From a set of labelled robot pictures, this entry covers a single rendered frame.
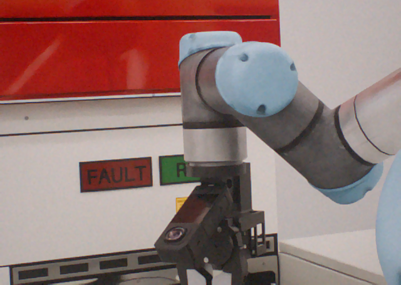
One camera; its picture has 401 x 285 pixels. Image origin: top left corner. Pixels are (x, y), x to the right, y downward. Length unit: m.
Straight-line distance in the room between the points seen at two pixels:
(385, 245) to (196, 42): 0.62
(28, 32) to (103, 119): 0.18
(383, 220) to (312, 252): 0.96
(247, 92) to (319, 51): 2.35
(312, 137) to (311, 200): 2.29
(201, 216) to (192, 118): 0.11
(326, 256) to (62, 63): 0.49
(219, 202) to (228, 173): 0.04
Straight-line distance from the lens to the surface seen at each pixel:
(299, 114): 0.86
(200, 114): 0.93
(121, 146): 1.29
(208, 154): 0.93
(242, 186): 0.99
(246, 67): 0.81
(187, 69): 0.94
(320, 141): 0.87
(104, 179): 1.29
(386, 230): 0.35
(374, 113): 0.84
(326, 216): 3.19
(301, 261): 1.34
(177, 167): 1.32
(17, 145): 1.26
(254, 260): 1.39
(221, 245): 0.94
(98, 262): 1.30
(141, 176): 1.30
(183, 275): 0.99
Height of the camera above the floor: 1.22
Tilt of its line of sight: 3 degrees down
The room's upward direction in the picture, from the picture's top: 3 degrees counter-clockwise
